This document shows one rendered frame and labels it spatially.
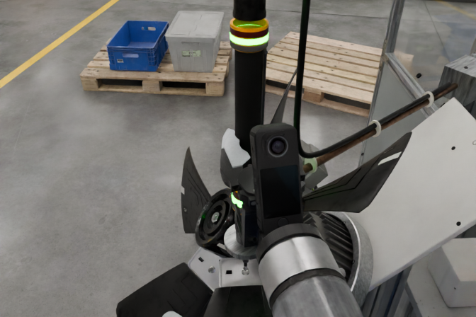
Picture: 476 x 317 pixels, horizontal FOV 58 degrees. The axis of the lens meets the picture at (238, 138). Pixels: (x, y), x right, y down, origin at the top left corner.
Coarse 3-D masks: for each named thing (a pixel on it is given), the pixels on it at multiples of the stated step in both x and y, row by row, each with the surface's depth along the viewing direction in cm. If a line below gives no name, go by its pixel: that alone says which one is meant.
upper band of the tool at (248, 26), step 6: (234, 18) 49; (264, 18) 49; (234, 24) 49; (240, 24) 50; (246, 24) 50; (252, 24) 50; (258, 24) 50; (264, 24) 49; (240, 30) 46; (246, 30) 46; (252, 30) 46; (258, 30) 46; (234, 36) 47; (264, 36) 47; (234, 42) 48; (264, 42) 48
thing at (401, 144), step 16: (400, 144) 62; (352, 176) 61; (368, 176) 57; (384, 176) 54; (320, 192) 63; (336, 192) 59; (352, 192) 55; (368, 192) 53; (320, 208) 57; (336, 208) 54; (352, 208) 52
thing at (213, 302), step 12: (216, 288) 71; (228, 288) 70; (240, 288) 70; (252, 288) 70; (216, 300) 69; (228, 300) 69; (240, 300) 69; (252, 300) 68; (264, 300) 68; (216, 312) 67; (228, 312) 67; (240, 312) 67; (252, 312) 67; (264, 312) 67
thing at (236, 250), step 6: (234, 228) 70; (228, 234) 69; (234, 234) 69; (228, 240) 68; (234, 240) 68; (228, 246) 67; (234, 246) 67; (240, 246) 67; (252, 246) 67; (228, 252) 67; (234, 252) 66; (240, 252) 66; (246, 252) 66; (252, 252) 66; (240, 258) 66; (246, 258) 66; (252, 258) 66
